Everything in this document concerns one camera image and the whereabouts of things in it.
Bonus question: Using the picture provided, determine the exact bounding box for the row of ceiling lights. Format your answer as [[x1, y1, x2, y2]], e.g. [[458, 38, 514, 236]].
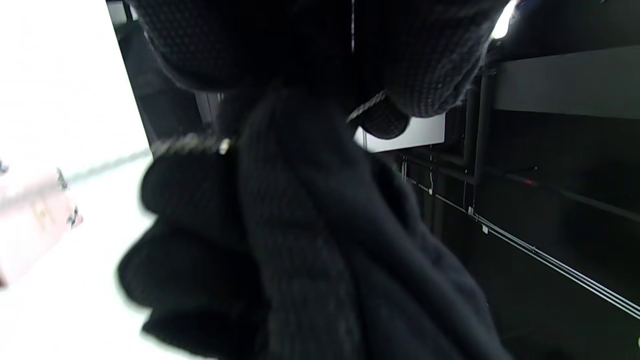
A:
[[491, 0, 519, 40]]

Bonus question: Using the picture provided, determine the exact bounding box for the person's right hand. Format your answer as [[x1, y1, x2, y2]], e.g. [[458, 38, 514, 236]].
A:
[[117, 86, 516, 360]]

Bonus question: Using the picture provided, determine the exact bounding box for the silver chain necklace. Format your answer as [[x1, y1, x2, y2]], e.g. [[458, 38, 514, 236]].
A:
[[67, 91, 387, 182]]

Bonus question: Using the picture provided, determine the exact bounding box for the person's left hand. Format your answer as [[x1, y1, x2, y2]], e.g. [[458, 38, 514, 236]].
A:
[[130, 0, 506, 141]]

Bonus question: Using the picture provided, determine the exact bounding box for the pink floral jewelry box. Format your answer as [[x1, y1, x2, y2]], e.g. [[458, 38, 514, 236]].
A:
[[0, 160, 84, 289]]

